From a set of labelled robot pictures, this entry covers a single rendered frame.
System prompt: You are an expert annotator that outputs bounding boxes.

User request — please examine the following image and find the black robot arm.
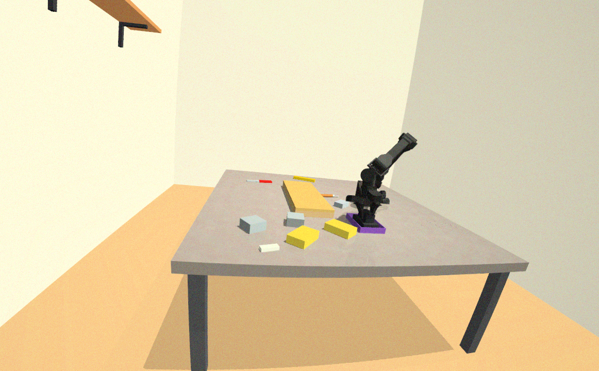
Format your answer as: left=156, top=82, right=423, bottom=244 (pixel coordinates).
left=360, top=133, right=417, bottom=203

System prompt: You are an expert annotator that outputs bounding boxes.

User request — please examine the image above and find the small white block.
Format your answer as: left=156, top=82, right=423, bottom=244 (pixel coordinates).
left=259, top=244, right=279, bottom=252

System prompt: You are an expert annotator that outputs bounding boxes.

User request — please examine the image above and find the purple rectangular tray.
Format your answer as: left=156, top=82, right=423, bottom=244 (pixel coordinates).
left=346, top=213, right=386, bottom=234

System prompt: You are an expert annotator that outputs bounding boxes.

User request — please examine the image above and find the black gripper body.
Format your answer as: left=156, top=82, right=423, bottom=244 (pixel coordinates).
left=346, top=183, right=390, bottom=205

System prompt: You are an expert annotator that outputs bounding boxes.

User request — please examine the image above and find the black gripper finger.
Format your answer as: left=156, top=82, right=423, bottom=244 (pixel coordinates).
left=370, top=204, right=382, bottom=214
left=353, top=203, right=365, bottom=219

